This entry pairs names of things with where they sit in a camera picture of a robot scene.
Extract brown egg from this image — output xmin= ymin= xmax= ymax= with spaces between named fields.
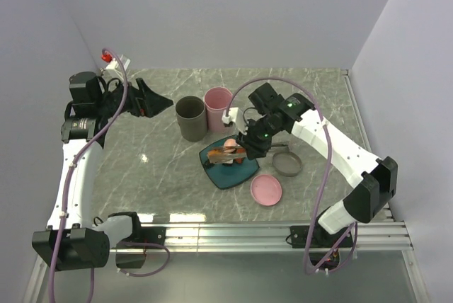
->
xmin=223 ymin=139 xmax=237 ymax=147

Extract dark seaweed roll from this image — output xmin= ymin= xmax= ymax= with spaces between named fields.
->
xmin=202 ymin=160 xmax=214 ymax=169

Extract grey cylindrical container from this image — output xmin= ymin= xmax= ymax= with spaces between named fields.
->
xmin=176 ymin=96 xmax=207 ymax=142

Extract grey round lid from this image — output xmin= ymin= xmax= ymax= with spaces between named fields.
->
xmin=272 ymin=151 xmax=302 ymax=177

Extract teal square plate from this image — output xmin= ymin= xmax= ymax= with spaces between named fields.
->
xmin=199 ymin=135 xmax=260 ymax=190

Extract orange fried chicken piece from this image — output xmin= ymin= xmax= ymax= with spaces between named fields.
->
xmin=207 ymin=152 xmax=236 ymax=164

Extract metal serving tongs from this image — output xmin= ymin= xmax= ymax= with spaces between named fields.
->
xmin=207 ymin=146 xmax=248 ymax=164

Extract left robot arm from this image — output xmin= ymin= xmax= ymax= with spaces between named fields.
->
xmin=32 ymin=72 xmax=173 ymax=271

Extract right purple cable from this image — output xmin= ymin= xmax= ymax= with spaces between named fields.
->
xmin=226 ymin=76 xmax=358 ymax=275

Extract pink cylindrical container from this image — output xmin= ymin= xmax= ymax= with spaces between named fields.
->
xmin=204 ymin=86 xmax=232 ymax=133

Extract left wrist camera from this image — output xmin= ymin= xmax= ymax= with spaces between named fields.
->
xmin=101 ymin=52 xmax=131 ymax=74

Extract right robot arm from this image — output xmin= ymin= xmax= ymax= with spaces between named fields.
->
xmin=222 ymin=82 xmax=398 ymax=246

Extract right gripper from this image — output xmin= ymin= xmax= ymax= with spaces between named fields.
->
xmin=236 ymin=113 xmax=283 ymax=161

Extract aluminium rail frame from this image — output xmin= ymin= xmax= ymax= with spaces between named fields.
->
xmin=23 ymin=69 xmax=431 ymax=303

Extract red-brown meat piece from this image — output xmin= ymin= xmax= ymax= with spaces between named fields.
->
xmin=234 ymin=147 xmax=247 ymax=164

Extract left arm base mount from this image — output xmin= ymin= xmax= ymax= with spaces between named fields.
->
xmin=113 ymin=226 xmax=168 ymax=273

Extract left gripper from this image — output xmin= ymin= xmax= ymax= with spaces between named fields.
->
xmin=96 ymin=75 xmax=173 ymax=118

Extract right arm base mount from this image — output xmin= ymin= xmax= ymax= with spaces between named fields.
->
xmin=285 ymin=223 xmax=357 ymax=272

